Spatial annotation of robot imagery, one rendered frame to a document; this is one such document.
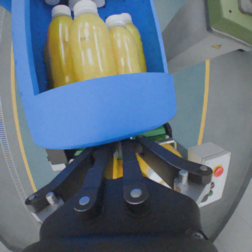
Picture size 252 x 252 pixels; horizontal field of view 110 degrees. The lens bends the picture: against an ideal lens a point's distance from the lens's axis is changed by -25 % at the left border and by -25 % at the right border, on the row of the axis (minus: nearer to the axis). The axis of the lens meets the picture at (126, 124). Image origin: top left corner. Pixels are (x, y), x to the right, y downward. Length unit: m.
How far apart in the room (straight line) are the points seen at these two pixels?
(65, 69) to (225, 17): 0.46
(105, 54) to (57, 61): 0.09
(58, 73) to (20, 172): 2.12
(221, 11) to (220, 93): 1.54
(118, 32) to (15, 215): 3.42
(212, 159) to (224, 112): 1.68
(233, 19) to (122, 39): 0.39
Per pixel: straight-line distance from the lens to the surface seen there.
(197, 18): 0.66
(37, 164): 1.97
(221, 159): 0.42
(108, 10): 0.47
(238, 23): 0.54
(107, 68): 0.18
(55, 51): 0.24
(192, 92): 1.63
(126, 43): 0.23
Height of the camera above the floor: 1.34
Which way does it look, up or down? 76 degrees down
